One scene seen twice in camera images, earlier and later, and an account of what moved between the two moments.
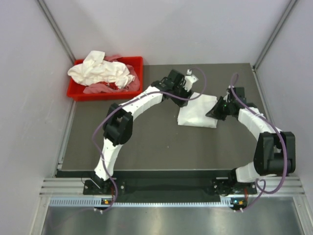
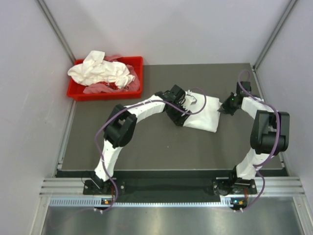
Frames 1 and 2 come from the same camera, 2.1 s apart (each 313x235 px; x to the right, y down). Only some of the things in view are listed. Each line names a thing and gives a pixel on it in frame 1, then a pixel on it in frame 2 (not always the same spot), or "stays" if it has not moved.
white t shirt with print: x=194 y=113 stays
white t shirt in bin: x=95 y=70 stays
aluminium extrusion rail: x=63 y=187 stays
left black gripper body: x=181 y=92 -> x=175 y=115
